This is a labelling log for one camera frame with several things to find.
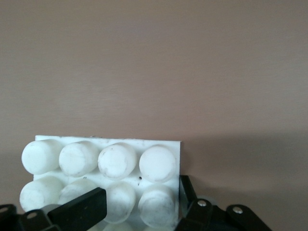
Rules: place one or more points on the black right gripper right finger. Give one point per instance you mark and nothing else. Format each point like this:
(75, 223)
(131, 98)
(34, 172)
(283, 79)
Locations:
(192, 211)

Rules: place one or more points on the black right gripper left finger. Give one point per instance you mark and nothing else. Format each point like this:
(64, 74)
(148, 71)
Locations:
(79, 209)

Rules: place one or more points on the large table cover sheet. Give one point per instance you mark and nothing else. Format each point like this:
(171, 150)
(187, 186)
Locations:
(154, 72)

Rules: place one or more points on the white studded base plate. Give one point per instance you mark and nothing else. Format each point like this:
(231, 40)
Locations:
(120, 163)

